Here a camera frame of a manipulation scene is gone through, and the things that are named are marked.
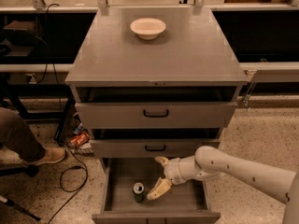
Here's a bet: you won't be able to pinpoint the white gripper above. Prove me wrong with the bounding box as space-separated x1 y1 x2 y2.
147 156 200 201

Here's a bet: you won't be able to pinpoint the green soda can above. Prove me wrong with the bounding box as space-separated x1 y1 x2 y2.
133 182 145 203

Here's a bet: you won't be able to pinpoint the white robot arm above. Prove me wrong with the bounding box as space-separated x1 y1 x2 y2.
147 146 299 224

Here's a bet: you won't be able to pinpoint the grey bottom drawer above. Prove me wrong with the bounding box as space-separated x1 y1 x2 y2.
92 158 221 224

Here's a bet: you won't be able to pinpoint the grey drawer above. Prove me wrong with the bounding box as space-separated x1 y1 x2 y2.
76 87 236 129
91 128 220 158
92 158 221 224

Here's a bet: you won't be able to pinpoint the grey middle drawer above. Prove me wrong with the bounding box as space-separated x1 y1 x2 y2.
91 128 220 158

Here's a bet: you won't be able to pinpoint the grey drawer cabinet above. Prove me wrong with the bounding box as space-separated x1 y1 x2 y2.
64 6 249 173

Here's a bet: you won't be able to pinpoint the grey top drawer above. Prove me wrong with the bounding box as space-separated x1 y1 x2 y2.
76 87 236 129

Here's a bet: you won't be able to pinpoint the orange snack bag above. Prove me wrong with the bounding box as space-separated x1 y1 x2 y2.
70 132 90 148

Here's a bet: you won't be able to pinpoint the tan shoe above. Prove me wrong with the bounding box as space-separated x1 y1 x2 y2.
22 147 66 166

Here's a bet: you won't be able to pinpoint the black chair base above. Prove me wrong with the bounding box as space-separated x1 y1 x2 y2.
0 165 41 221

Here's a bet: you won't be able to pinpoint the white paper bowl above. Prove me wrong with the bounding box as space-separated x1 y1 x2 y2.
130 18 166 40

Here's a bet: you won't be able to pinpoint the person's leg brown trousers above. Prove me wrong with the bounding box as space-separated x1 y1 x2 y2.
0 107 46 162

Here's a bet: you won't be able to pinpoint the dark box on shelf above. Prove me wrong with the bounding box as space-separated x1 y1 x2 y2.
3 21 36 46

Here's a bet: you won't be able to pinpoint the black floor cable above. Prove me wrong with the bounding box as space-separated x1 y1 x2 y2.
46 143 90 224

